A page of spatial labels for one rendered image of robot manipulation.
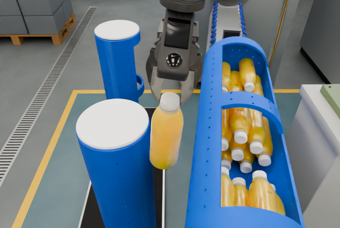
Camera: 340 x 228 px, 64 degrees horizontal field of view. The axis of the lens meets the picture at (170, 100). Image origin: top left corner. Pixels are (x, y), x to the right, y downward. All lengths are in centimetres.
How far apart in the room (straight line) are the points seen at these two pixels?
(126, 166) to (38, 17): 319
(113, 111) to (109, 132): 11
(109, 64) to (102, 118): 73
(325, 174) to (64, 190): 173
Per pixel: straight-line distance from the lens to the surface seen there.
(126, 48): 171
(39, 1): 394
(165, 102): 52
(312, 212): 127
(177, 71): 39
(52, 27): 402
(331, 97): 109
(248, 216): 62
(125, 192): 120
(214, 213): 63
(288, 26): 185
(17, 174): 247
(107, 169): 108
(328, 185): 113
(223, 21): 218
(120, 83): 183
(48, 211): 217
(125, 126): 105
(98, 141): 101
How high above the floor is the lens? 176
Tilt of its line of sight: 39 degrees down
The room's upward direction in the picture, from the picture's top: straight up
